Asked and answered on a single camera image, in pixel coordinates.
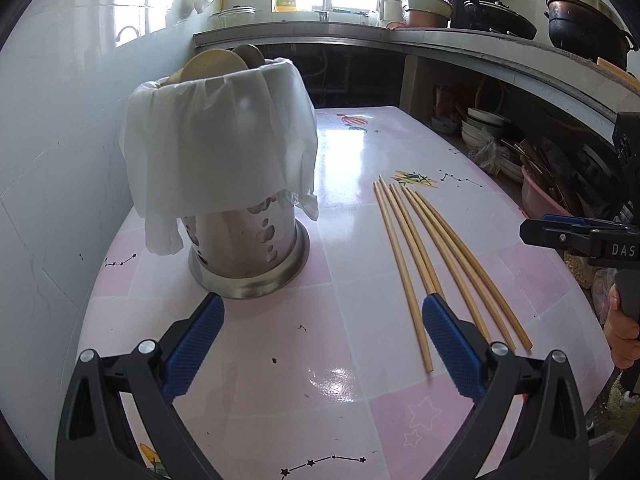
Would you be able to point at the glass bowl with lid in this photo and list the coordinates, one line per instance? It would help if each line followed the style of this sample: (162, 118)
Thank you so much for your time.
(235, 16)

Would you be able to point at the yellow bottle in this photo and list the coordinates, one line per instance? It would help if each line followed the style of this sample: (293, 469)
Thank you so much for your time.
(285, 2)

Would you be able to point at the person's right hand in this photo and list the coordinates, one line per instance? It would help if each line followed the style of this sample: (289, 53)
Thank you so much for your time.
(622, 345)

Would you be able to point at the white mug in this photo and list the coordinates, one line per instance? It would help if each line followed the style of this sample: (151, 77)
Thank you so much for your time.
(390, 10)

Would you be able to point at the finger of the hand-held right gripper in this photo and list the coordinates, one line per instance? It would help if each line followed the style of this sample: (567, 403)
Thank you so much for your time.
(555, 235)

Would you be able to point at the white plastic bag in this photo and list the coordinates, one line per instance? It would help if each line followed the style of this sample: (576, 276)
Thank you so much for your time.
(225, 140)

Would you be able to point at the black wok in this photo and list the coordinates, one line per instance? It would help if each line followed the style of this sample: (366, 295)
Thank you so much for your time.
(500, 20)

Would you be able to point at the chrome faucet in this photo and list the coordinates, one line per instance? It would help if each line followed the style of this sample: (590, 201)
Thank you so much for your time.
(326, 7)

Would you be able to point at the stacked enamel pots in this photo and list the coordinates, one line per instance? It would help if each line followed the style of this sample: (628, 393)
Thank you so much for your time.
(427, 10)

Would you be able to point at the wooden board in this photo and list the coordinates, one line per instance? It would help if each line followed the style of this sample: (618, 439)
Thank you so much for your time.
(620, 72)

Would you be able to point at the pink plastic basin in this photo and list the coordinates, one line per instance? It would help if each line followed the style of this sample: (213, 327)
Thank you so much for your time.
(542, 200)

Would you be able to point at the row of wooden chopsticks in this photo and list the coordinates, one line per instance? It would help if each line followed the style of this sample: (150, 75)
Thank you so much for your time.
(426, 360)

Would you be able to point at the dark cooking pot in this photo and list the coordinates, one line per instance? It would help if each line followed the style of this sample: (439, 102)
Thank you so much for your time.
(585, 25)

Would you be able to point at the stack of white bowls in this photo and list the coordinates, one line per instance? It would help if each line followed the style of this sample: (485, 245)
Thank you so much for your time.
(482, 127)

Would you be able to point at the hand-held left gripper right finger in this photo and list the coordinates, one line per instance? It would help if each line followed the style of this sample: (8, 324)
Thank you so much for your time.
(450, 345)

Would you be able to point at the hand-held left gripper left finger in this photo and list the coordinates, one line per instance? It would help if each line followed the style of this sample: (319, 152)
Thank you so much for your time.
(195, 345)

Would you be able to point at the metal utensil holder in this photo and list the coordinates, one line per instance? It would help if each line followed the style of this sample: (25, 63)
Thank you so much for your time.
(240, 255)

